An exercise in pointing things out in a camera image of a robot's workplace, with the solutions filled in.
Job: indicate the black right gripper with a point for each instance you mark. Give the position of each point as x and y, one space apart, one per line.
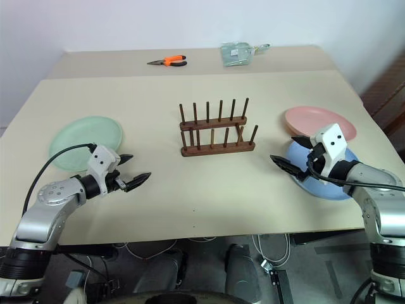
318 161

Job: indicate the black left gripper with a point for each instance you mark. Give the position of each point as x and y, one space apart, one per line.
114 182

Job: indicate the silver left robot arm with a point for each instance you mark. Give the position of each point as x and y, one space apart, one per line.
47 206

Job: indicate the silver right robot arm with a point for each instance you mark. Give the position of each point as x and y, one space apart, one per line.
379 209

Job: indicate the wooden dish rack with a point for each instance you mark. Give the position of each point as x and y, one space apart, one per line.
218 151

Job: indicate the red plate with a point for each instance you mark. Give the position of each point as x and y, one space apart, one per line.
310 118

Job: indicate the blue plate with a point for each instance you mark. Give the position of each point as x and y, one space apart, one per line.
322 190

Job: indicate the green plate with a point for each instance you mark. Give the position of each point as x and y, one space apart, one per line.
85 136

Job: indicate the clear plastic bag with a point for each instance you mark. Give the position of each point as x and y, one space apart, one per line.
235 54

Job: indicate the small grey box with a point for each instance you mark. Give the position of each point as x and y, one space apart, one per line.
76 280

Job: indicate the dark rounded shape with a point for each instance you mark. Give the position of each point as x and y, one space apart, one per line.
240 269

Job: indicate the black floor strip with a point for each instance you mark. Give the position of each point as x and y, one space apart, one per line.
281 285

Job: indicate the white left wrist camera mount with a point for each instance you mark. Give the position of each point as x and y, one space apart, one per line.
101 161

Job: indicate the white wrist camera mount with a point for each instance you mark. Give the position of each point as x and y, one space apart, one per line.
332 142
101 161

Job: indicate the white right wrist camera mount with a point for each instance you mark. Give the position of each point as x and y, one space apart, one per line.
332 142

